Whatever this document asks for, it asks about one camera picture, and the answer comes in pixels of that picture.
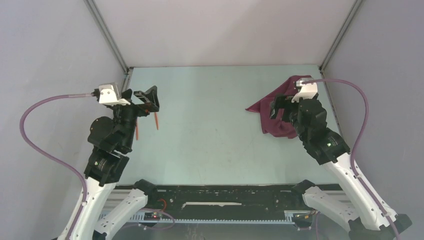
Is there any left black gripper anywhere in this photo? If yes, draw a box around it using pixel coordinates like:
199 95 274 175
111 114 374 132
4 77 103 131
113 85 161 149

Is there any maroon cloth napkin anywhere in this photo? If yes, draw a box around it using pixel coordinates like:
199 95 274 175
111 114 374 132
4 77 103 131
245 75 311 139

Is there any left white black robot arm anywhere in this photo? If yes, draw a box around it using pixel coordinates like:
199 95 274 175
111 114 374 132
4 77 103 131
58 83 160 240

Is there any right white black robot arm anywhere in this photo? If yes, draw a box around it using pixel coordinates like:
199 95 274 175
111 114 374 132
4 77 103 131
270 95 412 240

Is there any orange plastic spoon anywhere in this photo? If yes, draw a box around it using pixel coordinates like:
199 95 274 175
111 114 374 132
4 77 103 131
154 112 159 130

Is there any orange plastic knife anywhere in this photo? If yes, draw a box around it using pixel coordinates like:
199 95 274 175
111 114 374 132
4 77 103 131
135 120 139 141

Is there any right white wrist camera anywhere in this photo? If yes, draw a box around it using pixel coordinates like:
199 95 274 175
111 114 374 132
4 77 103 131
291 77 318 103

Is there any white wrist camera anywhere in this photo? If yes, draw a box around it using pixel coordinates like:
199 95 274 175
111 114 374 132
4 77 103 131
92 83 130 107
291 77 318 103

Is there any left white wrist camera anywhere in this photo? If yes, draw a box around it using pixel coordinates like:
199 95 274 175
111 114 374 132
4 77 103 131
92 83 130 107

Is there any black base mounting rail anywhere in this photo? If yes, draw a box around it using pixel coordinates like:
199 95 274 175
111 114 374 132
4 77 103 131
146 184 312 219

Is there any white cable duct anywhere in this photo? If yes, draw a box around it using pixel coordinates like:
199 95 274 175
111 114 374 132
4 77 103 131
126 211 295 225

